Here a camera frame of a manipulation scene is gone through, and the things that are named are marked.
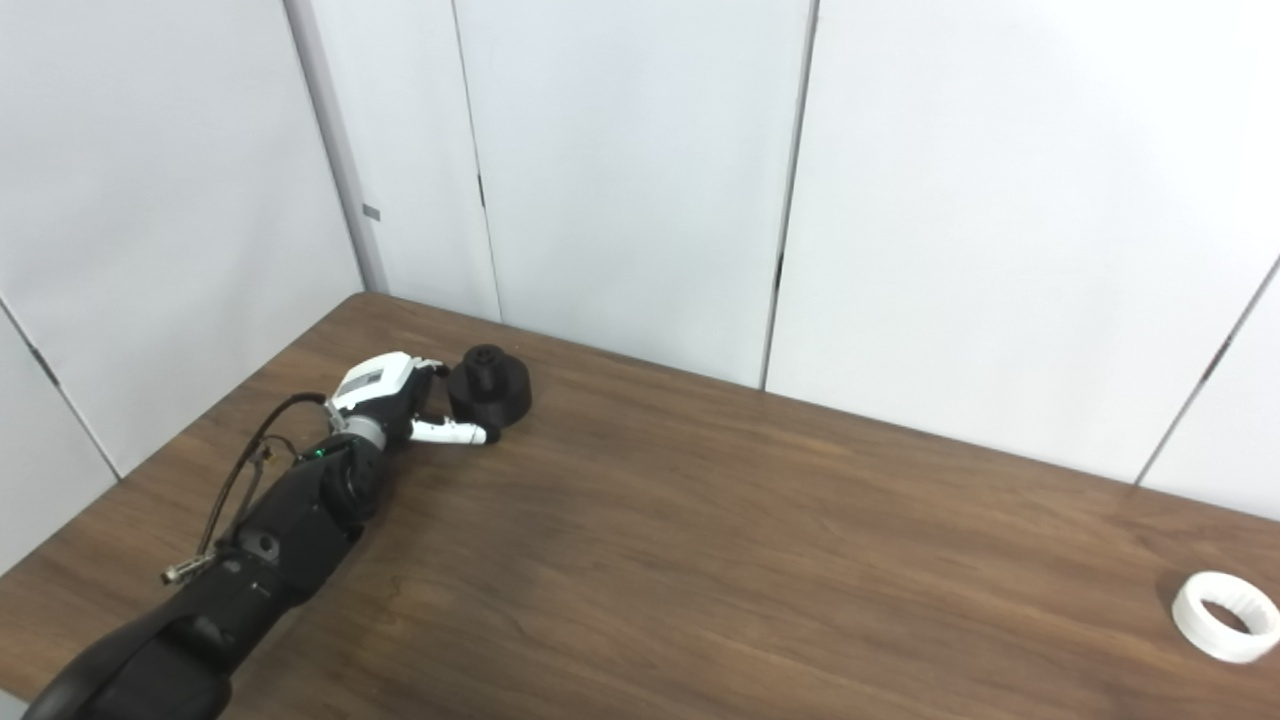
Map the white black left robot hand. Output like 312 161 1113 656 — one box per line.
328 352 501 451

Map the round black part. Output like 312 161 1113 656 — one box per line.
446 345 533 433

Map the white ring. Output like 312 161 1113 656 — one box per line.
1171 571 1280 665

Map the grey wall corner post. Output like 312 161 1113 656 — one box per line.
283 0 389 295

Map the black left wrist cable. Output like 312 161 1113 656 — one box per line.
162 393 332 587

